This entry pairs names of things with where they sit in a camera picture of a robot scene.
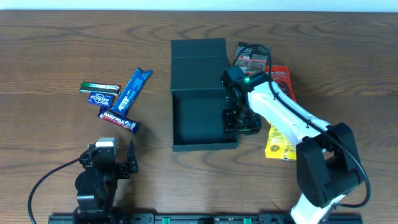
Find black box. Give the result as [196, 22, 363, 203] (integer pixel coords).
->
[170, 38, 239, 152]

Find yellow snack bag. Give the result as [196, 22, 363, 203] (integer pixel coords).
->
[264, 123, 297, 161]

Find red candy bag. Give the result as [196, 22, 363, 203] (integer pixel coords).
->
[271, 65, 297, 102]

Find black snack packet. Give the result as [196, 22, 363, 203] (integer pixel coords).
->
[234, 46, 268, 75]

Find blue cookie pack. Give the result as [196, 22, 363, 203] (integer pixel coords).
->
[111, 67, 153, 117]

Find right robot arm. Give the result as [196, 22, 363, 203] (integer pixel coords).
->
[221, 65, 369, 223]

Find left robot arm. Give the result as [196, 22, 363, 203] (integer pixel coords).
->
[72, 138, 139, 224]

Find dairy milk chocolate bar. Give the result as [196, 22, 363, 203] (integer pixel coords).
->
[98, 106, 140, 133]

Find blue eclipse mints box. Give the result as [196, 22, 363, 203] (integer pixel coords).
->
[87, 92, 115, 108]

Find green white candy bar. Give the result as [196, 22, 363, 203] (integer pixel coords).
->
[79, 82, 121, 95]

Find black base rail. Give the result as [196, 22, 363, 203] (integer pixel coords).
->
[48, 212, 363, 224]

